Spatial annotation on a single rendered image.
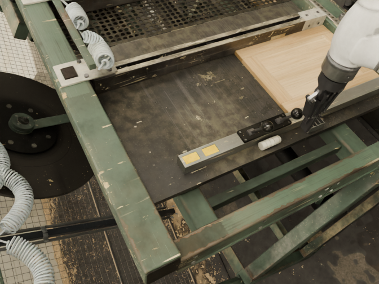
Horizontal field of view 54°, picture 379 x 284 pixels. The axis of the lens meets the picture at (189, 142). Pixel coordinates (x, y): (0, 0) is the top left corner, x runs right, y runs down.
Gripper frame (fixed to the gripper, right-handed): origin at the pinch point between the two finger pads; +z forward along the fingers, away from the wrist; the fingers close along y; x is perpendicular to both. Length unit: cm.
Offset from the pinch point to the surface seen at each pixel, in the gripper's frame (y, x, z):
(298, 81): 22.5, 24.7, 14.1
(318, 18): 52, 49, 9
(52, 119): -65, 82, 58
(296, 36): 39, 47, 14
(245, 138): -15.0, 8.3, 10.8
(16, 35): -66, 132, 46
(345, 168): 8.1, -15.2, 10.7
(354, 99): 35.0, 7.2, 12.3
